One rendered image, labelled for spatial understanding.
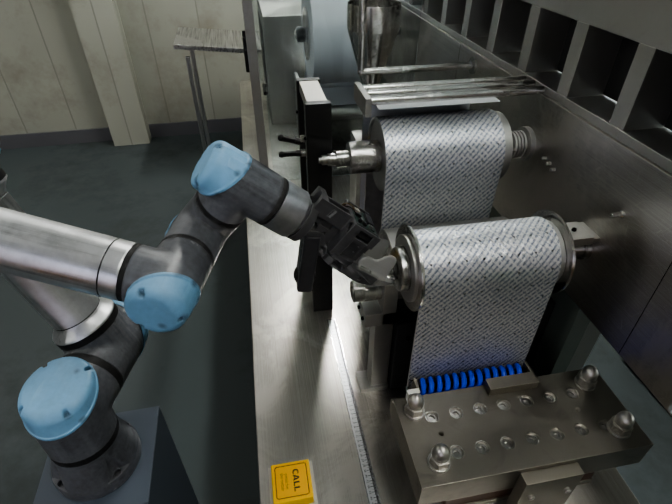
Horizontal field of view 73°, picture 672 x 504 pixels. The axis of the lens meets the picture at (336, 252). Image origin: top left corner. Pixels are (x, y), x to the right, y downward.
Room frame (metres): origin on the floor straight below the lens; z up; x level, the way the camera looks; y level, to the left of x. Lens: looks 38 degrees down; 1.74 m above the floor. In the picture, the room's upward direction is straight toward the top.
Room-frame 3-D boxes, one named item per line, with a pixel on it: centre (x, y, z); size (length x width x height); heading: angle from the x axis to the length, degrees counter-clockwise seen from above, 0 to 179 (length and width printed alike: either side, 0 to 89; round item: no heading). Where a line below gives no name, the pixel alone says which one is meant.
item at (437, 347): (0.55, -0.25, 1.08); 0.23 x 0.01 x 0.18; 100
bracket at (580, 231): (0.64, -0.42, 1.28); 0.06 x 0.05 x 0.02; 100
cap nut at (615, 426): (0.43, -0.48, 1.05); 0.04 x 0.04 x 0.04
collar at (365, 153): (0.83, -0.05, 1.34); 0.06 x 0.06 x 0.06; 10
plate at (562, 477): (0.35, -0.34, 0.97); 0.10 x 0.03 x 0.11; 100
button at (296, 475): (0.39, 0.08, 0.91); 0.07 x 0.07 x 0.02; 10
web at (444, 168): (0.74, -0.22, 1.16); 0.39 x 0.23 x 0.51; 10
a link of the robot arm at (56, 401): (0.45, 0.45, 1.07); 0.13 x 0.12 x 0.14; 175
